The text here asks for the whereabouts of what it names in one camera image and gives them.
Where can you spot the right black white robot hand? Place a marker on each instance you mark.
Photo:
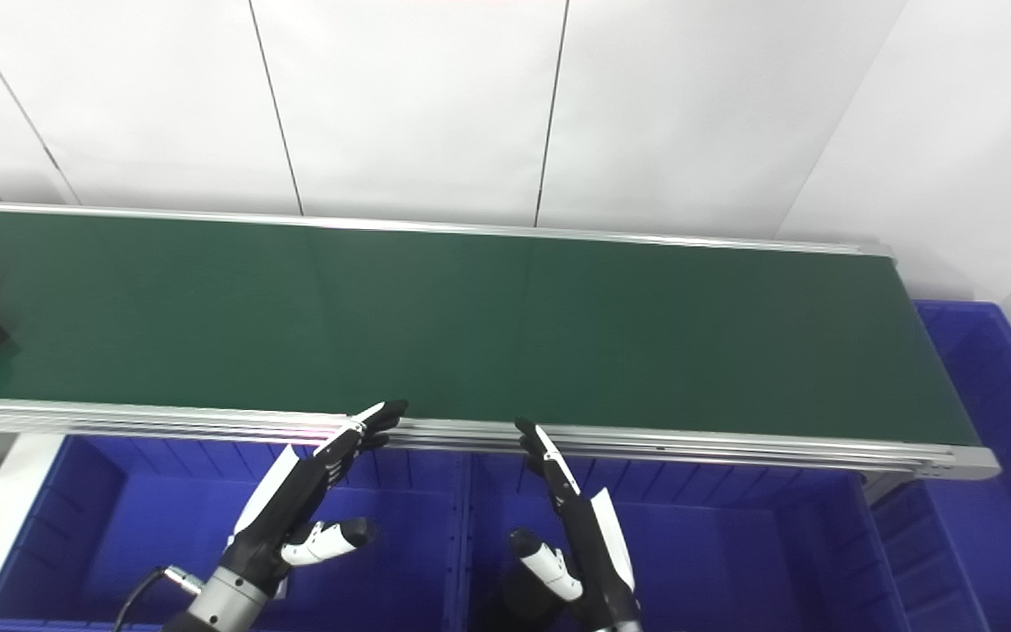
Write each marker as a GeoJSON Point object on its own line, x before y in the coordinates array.
{"type": "Point", "coordinates": [598, 553]}

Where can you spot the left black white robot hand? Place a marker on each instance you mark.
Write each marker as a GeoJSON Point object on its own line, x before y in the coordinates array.
{"type": "Point", "coordinates": [295, 505]}

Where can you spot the blue plastic bin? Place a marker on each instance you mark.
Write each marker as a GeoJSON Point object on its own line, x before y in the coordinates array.
{"type": "Point", "coordinates": [734, 553]}
{"type": "Point", "coordinates": [163, 527]}
{"type": "Point", "coordinates": [997, 491]}

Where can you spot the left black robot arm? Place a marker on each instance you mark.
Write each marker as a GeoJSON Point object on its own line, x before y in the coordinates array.
{"type": "Point", "coordinates": [225, 601]}

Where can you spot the green conveyor belt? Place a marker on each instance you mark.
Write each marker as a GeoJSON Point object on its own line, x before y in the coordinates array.
{"type": "Point", "coordinates": [488, 325]}

